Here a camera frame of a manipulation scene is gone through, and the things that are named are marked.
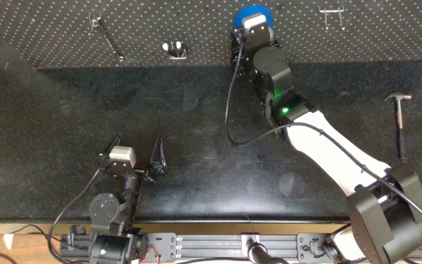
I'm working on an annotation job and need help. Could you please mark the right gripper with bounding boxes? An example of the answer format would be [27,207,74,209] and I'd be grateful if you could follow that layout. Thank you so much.
[232,24,280,70]

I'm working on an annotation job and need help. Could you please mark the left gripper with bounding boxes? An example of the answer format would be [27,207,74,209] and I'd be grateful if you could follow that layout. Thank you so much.
[99,133,168,183]

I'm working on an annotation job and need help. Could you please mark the roll of blue tape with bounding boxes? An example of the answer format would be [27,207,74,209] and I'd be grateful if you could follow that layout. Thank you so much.
[233,4,275,32]

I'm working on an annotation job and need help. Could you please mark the black and white pliers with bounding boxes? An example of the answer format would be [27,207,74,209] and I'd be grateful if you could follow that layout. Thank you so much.
[161,40,188,59]

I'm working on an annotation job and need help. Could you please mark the wrench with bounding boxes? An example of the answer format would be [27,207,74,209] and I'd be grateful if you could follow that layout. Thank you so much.
[89,13,126,62]

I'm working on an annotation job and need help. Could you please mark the black pegboard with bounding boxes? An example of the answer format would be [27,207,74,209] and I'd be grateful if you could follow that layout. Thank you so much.
[0,0,422,70]

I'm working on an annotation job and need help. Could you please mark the hammer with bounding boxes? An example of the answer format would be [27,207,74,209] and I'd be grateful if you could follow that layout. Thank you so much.
[384,92,412,162]

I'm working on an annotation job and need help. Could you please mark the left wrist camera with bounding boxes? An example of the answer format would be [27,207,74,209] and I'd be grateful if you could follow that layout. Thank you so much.
[108,145,138,168]

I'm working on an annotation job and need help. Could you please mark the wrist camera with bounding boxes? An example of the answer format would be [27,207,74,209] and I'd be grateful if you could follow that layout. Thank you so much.
[243,13,267,30]
[108,145,138,168]

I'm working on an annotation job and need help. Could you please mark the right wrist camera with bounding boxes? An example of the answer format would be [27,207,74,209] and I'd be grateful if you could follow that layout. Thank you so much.
[243,13,267,30]

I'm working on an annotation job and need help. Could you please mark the mounting rail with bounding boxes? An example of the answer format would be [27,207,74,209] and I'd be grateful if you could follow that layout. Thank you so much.
[59,223,422,264]

